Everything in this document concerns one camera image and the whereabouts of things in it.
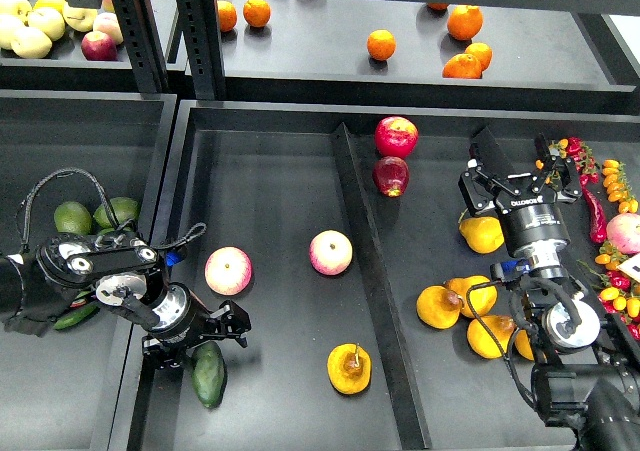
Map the pale yellow apple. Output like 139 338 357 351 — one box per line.
10 27 53 59
27 7 66 41

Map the red apple on shelf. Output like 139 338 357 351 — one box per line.
81 31 118 61

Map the pink apple centre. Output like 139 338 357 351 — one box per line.
309 230 353 276

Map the yellow pear left of pile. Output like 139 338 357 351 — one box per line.
416 285 463 330

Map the pale yellow apple front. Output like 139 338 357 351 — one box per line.
10 27 53 59

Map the pink apple right edge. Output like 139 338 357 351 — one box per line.
606 213 639 255

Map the orange on shelf front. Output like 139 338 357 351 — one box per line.
442 53 483 79

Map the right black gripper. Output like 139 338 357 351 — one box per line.
458 126 582 258

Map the yellow pear bottom of pile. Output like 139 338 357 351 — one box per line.
467 315 516 359

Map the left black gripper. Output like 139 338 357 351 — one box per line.
141 283 250 371

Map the yellow pear upper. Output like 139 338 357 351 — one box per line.
458 211 505 254

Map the pale yellow apple middle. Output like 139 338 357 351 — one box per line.
27 7 66 41

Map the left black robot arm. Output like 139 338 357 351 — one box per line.
1 167 251 369

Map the orange cherry tomato vine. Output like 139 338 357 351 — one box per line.
601 159 639 214

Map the long red chili pepper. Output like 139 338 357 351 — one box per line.
582 187 607 244

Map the dark red apple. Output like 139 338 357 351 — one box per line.
372 156 410 198

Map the black tray divider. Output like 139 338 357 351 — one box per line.
331 123 432 450

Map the bright red apple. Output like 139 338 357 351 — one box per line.
374 116 419 159

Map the yellow pear top of pile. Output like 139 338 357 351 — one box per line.
444 275 498 319

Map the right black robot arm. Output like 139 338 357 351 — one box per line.
459 127 639 450

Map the black centre tray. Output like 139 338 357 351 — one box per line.
123 101 639 450

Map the orange on shelf right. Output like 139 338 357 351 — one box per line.
465 42 493 71

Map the dark green avocado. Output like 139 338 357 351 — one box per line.
191 341 227 408

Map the pale peach apple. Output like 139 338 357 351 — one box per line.
93 12 124 46

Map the orange on shelf centre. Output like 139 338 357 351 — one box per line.
366 29 396 61

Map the pink apple left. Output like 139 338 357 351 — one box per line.
204 246 252 296

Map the orange on shelf far left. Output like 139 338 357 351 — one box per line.
217 0 238 33

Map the pink apple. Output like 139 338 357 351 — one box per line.
204 246 252 296
309 230 353 276

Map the yellow pear with stem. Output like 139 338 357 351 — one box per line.
327 343 372 396

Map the black left tray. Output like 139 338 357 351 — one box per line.
1 91 176 450

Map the large orange on shelf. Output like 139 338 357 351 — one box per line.
447 5 484 41

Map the black shelf upright post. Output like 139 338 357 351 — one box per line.
112 0 169 94

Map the black tray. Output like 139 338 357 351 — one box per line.
123 101 639 450
1 91 176 450

